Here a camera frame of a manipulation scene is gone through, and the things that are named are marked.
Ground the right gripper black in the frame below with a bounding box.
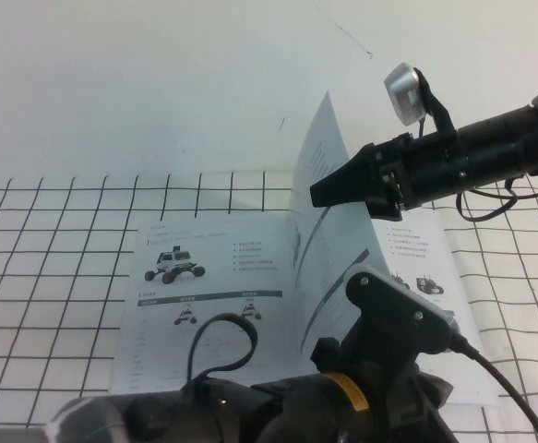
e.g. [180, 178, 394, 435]
[309, 132, 425, 219]

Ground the left arm looped black cable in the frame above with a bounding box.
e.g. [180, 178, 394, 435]
[186, 312, 259, 385]

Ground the white product catalog book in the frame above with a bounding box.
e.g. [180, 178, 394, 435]
[109, 91, 503, 407]

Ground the right black camera mount bracket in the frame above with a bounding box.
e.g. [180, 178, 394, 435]
[411, 67, 457, 138]

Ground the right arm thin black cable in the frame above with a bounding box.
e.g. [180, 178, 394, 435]
[454, 177, 538, 223]

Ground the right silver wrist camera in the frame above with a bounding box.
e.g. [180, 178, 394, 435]
[383, 62, 430, 126]

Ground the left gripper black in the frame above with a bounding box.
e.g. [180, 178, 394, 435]
[311, 313, 455, 431]

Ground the left camera thick black cable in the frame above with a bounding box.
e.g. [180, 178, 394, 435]
[450, 334, 538, 443]

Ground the white black-grid checkered tablecloth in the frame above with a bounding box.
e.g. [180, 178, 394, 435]
[0, 170, 538, 443]

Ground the left black camera mount plate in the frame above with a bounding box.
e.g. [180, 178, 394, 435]
[345, 270, 452, 355]

